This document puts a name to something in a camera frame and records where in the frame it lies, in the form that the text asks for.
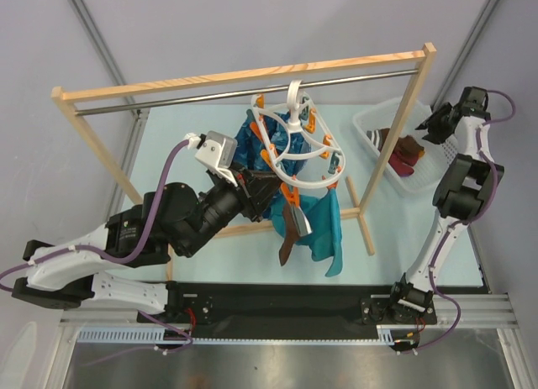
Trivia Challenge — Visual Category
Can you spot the orange front hanger clip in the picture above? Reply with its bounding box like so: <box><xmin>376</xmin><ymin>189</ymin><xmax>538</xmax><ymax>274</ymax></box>
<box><xmin>280</xmin><ymin>182</ymin><xmax>300</xmax><ymax>208</ymax></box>

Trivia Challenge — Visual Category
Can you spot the brown grey sock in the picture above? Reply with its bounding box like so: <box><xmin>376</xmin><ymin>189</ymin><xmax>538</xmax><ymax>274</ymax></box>
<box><xmin>279</xmin><ymin>203</ymin><xmax>312</xmax><ymax>266</ymax></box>

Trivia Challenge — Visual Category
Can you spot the white round clip hanger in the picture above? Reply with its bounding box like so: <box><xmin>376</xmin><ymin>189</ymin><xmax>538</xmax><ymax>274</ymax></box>
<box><xmin>249</xmin><ymin>80</ymin><xmax>346</xmax><ymax>190</ymax></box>

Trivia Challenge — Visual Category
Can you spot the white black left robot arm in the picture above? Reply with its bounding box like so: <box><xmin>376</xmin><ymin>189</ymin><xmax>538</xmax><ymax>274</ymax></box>
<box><xmin>11</xmin><ymin>163</ymin><xmax>281</xmax><ymax>322</ymax></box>

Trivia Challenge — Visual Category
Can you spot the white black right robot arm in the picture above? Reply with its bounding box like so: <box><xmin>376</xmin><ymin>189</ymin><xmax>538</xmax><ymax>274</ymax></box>
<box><xmin>388</xmin><ymin>87</ymin><xmax>504</xmax><ymax>323</ymax></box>

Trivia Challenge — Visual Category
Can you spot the socks pile in basket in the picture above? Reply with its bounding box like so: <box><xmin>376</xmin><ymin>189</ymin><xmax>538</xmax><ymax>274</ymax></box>
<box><xmin>366</xmin><ymin>128</ymin><xmax>425</xmax><ymax>177</ymax></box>

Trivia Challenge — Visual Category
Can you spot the white perforated plastic basket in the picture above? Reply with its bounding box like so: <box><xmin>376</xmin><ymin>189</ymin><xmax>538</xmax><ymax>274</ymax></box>
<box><xmin>352</xmin><ymin>97</ymin><xmax>457</xmax><ymax>195</ymax></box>

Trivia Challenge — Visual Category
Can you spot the dark blue patterned cloth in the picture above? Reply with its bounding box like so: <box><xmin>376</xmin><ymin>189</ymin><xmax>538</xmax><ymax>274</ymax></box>
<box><xmin>233</xmin><ymin>109</ymin><xmax>311</xmax><ymax>176</ymax></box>

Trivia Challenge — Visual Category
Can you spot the teal plain cloth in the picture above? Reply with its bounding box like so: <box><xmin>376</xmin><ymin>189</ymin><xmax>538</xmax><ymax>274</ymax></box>
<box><xmin>267</xmin><ymin>189</ymin><xmax>343</xmax><ymax>277</ymax></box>

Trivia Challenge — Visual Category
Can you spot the steel hanging rod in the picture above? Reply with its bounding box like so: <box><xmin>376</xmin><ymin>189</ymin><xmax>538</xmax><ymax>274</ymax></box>
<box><xmin>75</xmin><ymin>70</ymin><xmax>418</xmax><ymax>117</ymax></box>

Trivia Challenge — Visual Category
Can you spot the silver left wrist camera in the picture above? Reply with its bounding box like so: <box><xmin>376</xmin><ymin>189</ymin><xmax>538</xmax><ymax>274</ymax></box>
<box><xmin>195</xmin><ymin>131</ymin><xmax>238</xmax><ymax>187</ymax></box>

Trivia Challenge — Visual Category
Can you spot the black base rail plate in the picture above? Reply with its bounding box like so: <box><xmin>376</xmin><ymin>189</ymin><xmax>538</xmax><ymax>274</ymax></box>
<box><xmin>156</xmin><ymin>282</ymin><xmax>439</xmax><ymax>342</ymax></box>

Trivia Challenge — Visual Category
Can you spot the aluminium table frame rail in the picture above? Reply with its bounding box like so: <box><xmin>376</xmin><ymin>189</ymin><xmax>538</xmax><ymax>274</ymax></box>
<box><xmin>58</xmin><ymin>294</ymin><xmax>518</xmax><ymax>329</ymax></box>

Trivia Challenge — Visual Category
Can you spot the white toothed cable strip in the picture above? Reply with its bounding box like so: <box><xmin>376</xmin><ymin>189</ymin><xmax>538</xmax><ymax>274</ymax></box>
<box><xmin>77</xmin><ymin>323</ymin><xmax>421</xmax><ymax>346</ymax></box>

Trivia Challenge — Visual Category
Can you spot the wooden clothes rack frame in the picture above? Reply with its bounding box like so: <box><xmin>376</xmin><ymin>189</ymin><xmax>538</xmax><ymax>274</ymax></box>
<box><xmin>50</xmin><ymin>43</ymin><xmax>437</xmax><ymax>281</ymax></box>

